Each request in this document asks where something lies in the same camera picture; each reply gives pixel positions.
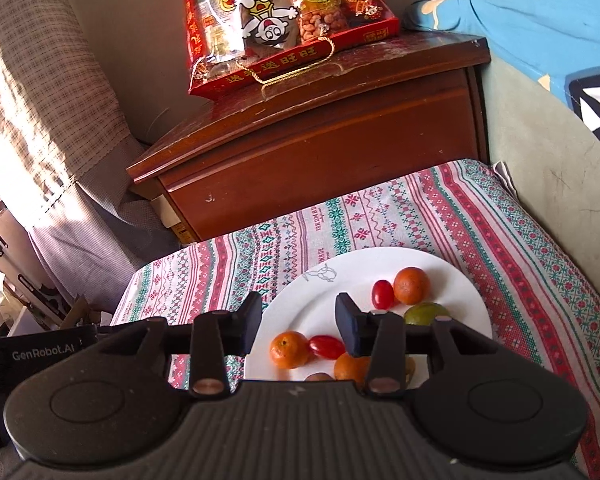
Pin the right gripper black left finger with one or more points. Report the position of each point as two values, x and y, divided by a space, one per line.
210 339

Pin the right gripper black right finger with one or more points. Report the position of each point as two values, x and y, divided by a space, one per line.
385 338

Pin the red cherry tomato back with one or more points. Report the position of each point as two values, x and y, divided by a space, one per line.
383 295

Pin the red cherry tomato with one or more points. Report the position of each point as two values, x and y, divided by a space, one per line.
383 295
326 347

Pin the orange mandarin front cluster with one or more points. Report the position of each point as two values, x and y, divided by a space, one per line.
349 367

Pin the orange mandarin cluster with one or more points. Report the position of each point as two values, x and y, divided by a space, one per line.
410 369
411 286
349 367

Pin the green lime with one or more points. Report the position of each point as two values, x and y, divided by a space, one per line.
425 313

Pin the red cherry tomato front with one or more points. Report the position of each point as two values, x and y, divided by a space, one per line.
326 347

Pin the orange mandarin back cluster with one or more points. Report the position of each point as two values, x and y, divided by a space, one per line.
411 286

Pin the brown kiwi fruit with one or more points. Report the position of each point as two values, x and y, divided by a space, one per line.
319 377

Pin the white ceramic plate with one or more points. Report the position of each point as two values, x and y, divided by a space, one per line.
307 305

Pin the beige folding chair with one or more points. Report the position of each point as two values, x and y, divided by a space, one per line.
20 264

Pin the brown cardboard box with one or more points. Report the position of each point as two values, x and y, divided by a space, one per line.
173 219

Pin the patterned red green tablecloth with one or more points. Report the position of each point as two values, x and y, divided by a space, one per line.
540 304

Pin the checked grey curtain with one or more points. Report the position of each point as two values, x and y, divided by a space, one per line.
65 147

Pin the dark wooden cabinet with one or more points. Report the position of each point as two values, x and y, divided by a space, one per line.
365 116

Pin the grey green sofa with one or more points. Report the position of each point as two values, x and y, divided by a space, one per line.
552 157

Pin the red snack gift bag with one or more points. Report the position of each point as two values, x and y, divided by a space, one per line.
231 43

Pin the blue cartoon pillow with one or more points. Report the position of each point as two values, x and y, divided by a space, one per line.
556 43

